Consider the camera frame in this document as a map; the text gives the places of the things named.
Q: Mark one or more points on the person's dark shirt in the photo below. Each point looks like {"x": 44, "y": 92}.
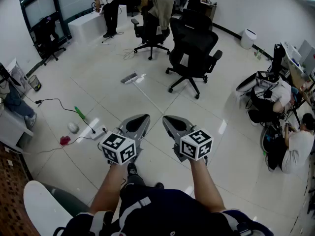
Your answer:
{"x": 172, "y": 210}

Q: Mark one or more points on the small red object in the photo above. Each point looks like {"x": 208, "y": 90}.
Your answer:
{"x": 65, "y": 140}

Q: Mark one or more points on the white and green round table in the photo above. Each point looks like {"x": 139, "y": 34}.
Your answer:
{"x": 41, "y": 205}

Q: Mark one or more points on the white broom with grey bristles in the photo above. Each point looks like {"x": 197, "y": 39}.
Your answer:
{"x": 129, "y": 79}

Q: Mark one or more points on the person's right forearm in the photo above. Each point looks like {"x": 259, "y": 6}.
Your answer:
{"x": 206, "y": 188}

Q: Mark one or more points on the person's left black shoe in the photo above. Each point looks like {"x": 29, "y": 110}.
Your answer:
{"x": 132, "y": 169}

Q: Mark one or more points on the green plastic bottle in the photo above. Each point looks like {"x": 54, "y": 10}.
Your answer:
{"x": 80, "y": 112}

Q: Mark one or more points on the black backpack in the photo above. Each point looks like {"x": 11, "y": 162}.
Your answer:
{"x": 273, "y": 141}

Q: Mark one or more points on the person's black shoe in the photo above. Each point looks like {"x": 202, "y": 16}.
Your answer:
{"x": 159, "y": 185}
{"x": 132, "y": 169}

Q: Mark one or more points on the white cabinet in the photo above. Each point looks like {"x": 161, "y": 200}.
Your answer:
{"x": 12, "y": 131}

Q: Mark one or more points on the white storage boxes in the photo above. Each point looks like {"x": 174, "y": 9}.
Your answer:
{"x": 18, "y": 75}

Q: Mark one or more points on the black mesh wastebasket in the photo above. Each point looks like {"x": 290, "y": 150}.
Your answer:
{"x": 35, "y": 83}

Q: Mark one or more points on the white trash bin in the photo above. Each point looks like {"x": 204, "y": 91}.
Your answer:
{"x": 248, "y": 39}

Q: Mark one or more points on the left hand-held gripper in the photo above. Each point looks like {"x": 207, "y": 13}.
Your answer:
{"x": 118, "y": 147}

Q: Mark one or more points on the large white power strip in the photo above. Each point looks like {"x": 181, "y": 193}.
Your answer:
{"x": 98, "y": 133}

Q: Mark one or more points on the wooden cabinet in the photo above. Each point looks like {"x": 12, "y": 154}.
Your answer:
{"x": 209, "y": 10}

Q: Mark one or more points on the person's left forearm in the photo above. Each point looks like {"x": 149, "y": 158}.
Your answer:
{"x": 108, "y": 188}

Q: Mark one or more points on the beige hooded sweatshirt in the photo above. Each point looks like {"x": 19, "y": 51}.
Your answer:
{"x": 162, "y": 8}

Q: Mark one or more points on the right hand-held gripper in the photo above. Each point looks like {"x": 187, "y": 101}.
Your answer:
{"x": 197, "y": 144}

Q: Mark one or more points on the small white power strip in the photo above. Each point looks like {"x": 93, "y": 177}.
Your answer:
{"x": 105, "y": 42}

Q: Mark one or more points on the brown brick-pattern carpet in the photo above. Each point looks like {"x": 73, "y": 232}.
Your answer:
{"x": 12, "y": 193}

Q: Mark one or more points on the person's black trousers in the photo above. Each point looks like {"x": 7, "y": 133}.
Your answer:
{"x": 134, "y": 182}

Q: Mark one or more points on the white round object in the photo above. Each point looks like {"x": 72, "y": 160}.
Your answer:
{"x": 73, "y": 127}

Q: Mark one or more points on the wooden desk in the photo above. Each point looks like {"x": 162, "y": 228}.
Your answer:
{"x": 299, "y": 80}

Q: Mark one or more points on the person's right black shoe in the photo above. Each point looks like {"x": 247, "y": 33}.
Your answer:
{"x": 159, "y": 185}

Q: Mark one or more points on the white box platform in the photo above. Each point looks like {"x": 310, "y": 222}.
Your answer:
{"x": 86, "y": 28}

